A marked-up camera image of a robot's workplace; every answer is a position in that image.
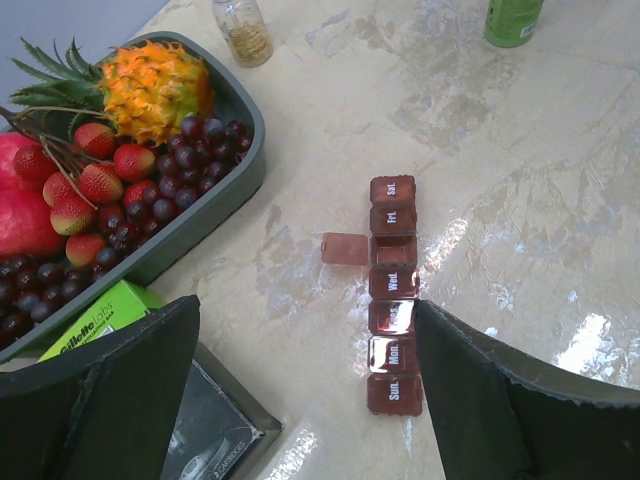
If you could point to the red apple upper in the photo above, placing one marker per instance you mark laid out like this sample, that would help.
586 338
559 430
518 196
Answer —
10 143

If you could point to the red apple lower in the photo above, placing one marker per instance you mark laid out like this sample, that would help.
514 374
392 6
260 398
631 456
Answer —
26 226

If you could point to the strawberry bunch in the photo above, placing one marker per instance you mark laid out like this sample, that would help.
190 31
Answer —
86 184

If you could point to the red weekly pill organizer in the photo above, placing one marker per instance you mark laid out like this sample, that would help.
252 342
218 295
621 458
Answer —
390 250

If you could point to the green pill bottle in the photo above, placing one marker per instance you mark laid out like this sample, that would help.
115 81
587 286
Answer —
511 23

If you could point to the red apple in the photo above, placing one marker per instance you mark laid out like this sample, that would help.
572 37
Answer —
10 143
26 226

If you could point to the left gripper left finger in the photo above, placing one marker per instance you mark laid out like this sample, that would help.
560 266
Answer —
105 410

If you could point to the pineapple top green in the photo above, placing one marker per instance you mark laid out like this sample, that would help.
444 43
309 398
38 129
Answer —
63 83

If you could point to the grey fruit tray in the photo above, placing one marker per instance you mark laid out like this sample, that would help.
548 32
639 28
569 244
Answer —
175 240

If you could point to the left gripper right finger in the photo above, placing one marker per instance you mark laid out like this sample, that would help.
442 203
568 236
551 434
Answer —
499 413

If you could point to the razor box black green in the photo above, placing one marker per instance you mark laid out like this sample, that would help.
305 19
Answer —
221 431

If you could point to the purple grape bunch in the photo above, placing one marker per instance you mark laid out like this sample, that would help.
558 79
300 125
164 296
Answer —
195 160

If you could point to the clear glass jar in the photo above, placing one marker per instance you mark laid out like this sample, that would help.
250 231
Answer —
244 31

